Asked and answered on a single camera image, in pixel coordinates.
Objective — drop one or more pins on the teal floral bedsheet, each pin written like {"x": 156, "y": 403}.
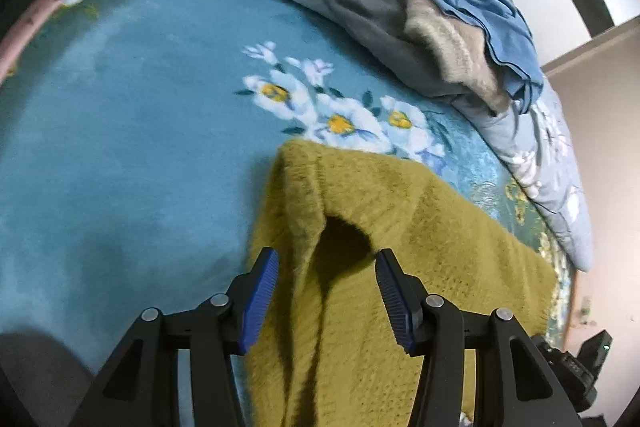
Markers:
{"x": 125, "y": 132}

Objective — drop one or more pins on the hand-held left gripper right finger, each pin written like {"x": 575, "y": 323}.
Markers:
{"x": 395, "y": 302}

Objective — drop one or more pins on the grey garment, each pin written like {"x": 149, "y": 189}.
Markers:
{"x": 370, "y": 22}

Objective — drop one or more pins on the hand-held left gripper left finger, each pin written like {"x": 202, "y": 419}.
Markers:
{"x": 260, "y": 297}

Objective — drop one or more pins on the olive green knit sweater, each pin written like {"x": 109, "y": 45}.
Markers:
{"x": 400, "y": 217}

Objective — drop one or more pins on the cream fluffy garment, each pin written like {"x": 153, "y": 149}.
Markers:
{"x": 460, "y": 52}

